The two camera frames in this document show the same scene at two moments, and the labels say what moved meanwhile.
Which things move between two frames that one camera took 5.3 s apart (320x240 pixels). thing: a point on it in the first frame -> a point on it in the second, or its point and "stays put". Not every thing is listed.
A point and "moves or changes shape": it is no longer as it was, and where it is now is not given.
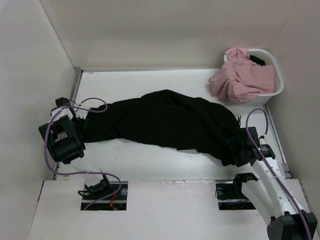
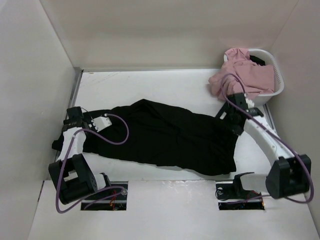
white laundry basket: (269, 59) stays put
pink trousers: (240, 78) stays put
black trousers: (165, 117) moves or changes shape
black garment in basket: (257, 60) stays put
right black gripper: (238, 160) -> (236, 128)
